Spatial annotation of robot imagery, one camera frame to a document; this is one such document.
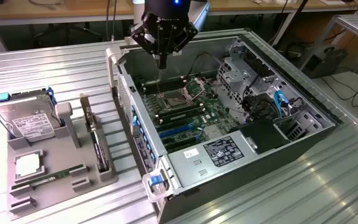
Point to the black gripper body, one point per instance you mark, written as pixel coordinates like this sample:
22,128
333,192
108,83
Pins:
166,11

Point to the black graphics card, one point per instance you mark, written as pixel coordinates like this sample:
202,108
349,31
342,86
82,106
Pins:
96,140

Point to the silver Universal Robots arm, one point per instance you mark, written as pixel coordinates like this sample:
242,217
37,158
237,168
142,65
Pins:
201,14

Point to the metal socket cover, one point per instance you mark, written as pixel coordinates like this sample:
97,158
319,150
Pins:
195,88

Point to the metal drive cage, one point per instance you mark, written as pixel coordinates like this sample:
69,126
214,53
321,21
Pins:
238,74

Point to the CPU socket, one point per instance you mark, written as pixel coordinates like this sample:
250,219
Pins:
174,100

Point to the black office chair base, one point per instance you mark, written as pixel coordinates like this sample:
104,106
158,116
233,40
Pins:
66,30

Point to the wooden desk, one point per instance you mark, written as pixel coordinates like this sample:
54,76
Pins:
73,12

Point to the green motherboard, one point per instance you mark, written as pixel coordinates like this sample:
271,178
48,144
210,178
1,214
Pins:
194,121

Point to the blue expansion slot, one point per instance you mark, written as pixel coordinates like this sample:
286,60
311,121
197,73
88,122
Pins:
174,131

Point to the blue card retainer clips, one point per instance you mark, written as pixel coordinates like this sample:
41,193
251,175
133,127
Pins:
142,135

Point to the silver chipset heatsink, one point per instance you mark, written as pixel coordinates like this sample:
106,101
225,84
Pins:
214,131

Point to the black box on floor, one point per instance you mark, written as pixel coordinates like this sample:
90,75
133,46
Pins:
325,63

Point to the black plastic shroud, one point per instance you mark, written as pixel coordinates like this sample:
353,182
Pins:
262,136

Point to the hard disk with blue carrier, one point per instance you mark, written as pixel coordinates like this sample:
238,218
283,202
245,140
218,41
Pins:
26,116

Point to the grey power supply unit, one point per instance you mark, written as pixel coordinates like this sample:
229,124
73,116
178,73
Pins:
190,168

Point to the grey parts rack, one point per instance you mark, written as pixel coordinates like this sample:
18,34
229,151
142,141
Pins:
57,163

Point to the blue case latch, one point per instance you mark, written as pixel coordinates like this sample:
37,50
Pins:
153,180

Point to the green RAM stick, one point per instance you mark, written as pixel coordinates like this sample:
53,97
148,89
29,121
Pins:
57,175

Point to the open black PC case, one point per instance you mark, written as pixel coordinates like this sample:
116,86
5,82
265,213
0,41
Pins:
259,175

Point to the silver CPU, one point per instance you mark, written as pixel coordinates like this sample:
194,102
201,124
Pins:
28,165

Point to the aluminium frame table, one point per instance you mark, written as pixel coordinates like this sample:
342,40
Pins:
355,28

